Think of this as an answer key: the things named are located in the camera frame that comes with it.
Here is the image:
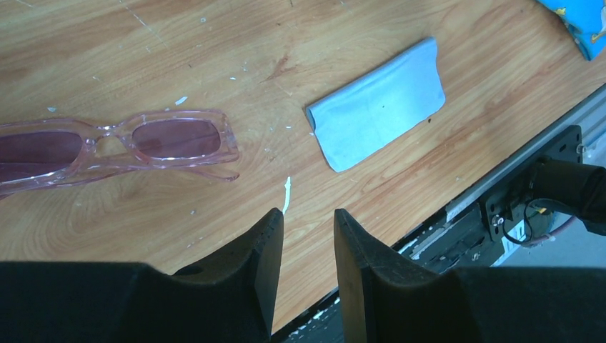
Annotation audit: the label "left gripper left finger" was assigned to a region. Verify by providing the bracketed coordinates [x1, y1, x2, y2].
[1, 208, 284, 342]

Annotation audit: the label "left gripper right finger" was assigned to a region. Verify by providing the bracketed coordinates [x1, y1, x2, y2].
[334, 209, 605, 342]

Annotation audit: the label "light blue cleaning cloth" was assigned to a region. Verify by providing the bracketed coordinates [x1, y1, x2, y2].
[305, 37, 446, 173]

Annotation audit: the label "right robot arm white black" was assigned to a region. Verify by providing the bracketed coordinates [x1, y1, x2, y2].
[527, 159, 605, 236]

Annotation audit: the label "pink transparent sunglasses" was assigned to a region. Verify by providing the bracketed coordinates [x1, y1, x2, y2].
[1, 109, 240, 198]

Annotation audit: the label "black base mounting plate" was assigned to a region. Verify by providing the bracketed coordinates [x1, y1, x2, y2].
[279, 124, 584, 343]

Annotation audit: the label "blue patterned cloth bag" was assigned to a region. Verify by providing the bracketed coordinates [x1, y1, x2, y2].
[537, 0, 605, 61]

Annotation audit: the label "aluminium frame rail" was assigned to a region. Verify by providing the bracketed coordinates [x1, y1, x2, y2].
[444, 85, 605, 222]

